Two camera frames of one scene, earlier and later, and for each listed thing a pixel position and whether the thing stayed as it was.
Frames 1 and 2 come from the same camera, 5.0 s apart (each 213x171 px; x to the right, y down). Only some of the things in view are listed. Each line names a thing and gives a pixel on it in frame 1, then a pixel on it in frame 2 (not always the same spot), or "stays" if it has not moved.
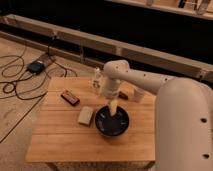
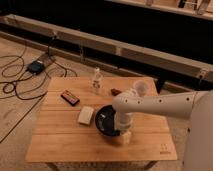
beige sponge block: (85, 115) stays
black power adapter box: (36, 67) stays
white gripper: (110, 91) → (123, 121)
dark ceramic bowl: (112, 126) stays
